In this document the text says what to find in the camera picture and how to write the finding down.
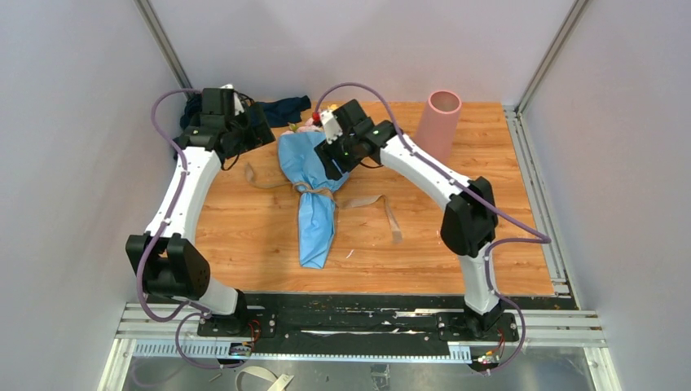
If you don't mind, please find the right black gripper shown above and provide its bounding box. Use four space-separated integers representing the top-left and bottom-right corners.
315 128 362 181

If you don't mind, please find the flower bouquet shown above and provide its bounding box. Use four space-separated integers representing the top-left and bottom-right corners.
284 118 323 135

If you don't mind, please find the tan ribbon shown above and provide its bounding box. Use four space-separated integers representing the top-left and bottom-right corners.
244 163 403 244

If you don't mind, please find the blue wrapping paper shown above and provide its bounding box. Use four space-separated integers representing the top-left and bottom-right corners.
277 132 348 269

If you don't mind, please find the pink cylindrical vase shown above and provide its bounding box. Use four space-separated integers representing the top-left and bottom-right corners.
413 90 462 164

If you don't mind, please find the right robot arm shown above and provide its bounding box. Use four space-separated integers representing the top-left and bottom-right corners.
312 99 504 340

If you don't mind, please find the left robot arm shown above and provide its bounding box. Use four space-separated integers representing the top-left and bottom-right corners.
125 84 275 336

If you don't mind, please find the dark navy cloth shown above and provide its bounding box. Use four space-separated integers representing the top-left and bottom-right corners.
180 93 311 132

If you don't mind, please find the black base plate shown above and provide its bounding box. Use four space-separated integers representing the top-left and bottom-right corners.
197 293 521 356

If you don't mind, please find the white flat ribbon cable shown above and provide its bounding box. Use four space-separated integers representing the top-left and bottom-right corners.
235 366 296 391

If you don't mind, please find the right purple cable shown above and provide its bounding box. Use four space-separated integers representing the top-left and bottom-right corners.
314 81 552 375

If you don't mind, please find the aluminium rail frame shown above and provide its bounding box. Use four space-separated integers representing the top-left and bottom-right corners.
99 304 621 390

